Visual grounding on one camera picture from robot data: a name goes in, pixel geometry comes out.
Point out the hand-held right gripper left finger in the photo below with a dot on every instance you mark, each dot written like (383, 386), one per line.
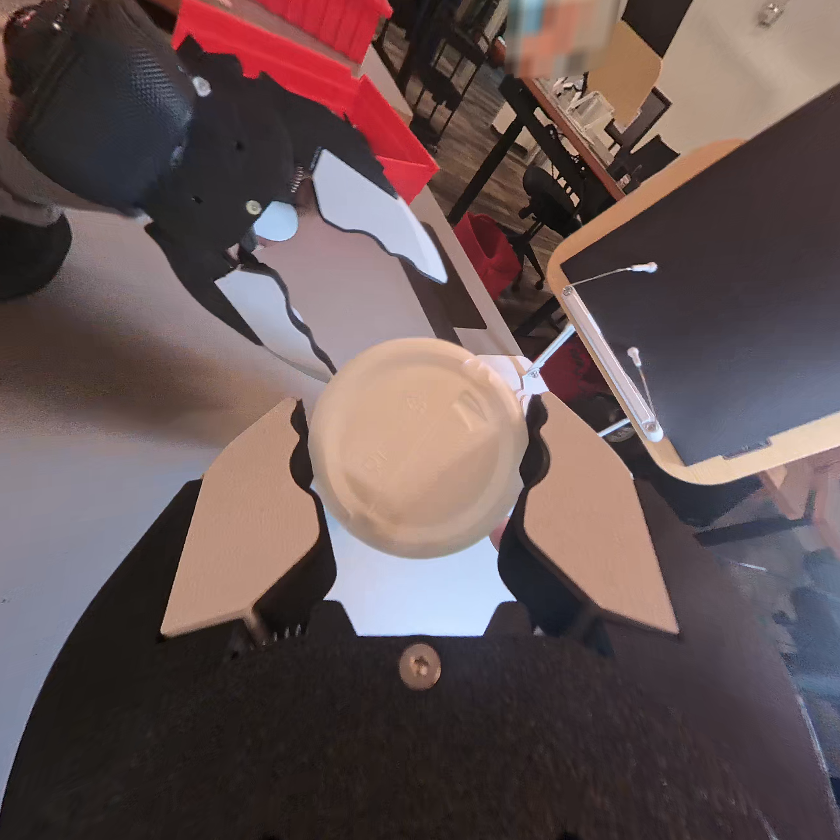
(243, 525)

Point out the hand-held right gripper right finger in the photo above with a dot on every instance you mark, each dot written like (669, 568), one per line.
(590, 525)

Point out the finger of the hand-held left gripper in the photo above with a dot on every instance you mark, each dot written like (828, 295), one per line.
(374, 210)
(262, 302)

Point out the white bottle with black cap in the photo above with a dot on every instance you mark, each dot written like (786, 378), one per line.
(420, 453)

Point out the red open-front bin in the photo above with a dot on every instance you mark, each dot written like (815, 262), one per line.
(394, 144)

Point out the dark red storage bin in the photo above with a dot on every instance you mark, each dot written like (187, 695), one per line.
(489, 256)

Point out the red bag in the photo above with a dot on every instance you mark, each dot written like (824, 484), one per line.
(571, 387)

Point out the red bin with white label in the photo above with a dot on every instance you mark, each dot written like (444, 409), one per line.
(308, 19)

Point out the black office chair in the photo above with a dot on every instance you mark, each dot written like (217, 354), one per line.
(548, 197)

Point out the wooden top office desk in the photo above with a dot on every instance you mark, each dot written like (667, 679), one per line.
(571, 131)

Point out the black board with wooden rim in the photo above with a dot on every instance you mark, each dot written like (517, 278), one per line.
(722, 295)

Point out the beige board panel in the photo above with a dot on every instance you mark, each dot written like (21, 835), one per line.
(630, 79)

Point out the black flag panel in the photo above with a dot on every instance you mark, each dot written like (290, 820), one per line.
(656, 23)

